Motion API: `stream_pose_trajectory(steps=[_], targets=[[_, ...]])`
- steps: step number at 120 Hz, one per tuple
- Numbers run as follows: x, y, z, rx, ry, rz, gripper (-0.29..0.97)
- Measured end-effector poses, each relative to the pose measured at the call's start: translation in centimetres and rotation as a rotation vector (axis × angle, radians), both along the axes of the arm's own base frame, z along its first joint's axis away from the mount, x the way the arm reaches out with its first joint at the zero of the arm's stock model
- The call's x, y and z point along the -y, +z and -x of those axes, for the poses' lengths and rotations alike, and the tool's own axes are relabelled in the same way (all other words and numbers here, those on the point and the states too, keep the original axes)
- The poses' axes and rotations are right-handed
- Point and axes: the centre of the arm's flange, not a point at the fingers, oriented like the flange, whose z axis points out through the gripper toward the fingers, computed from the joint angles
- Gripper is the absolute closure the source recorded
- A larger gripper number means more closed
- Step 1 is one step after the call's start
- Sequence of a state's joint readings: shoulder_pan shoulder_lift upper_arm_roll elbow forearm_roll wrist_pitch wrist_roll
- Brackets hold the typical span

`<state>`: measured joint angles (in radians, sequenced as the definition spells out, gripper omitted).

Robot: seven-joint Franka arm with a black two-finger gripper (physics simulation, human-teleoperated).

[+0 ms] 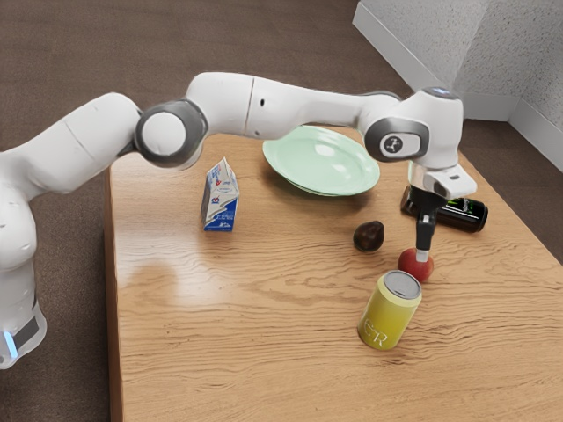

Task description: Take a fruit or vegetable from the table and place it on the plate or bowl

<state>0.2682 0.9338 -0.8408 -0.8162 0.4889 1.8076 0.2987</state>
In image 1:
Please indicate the red apple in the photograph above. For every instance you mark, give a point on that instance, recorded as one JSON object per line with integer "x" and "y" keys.
{"x": 415, "y": 269}

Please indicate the black can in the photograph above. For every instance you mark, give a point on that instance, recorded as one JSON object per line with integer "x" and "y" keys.
{"x": 462, "y": 213}

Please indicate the dark brown avocado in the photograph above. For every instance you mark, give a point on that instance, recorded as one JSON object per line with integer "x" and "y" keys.
{"x": 368, "y": 236}

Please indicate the white and blue milk carton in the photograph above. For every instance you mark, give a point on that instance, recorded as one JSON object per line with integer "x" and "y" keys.
{"x": 220, "y": 198}

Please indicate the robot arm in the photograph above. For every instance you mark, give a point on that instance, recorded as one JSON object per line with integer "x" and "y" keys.
{"x": 281, "y": 107}

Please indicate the pale green plate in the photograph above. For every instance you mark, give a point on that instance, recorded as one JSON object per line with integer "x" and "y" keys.
{"x": 321, "y": 160}

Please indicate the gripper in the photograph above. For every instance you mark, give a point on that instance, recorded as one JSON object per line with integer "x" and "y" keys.
{"x": 426, "y": 203}

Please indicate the yellow can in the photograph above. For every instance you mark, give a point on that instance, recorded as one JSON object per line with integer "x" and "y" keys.
{"x": 389, "y": 312}

